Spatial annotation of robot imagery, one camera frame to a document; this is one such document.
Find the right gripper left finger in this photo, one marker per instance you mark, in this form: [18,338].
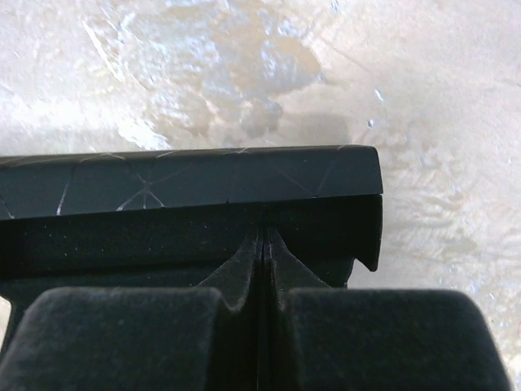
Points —
[200,338]

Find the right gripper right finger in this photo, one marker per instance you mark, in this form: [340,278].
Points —
[325,338]

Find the black sunglasses case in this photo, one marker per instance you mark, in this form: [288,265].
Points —
[170,219]

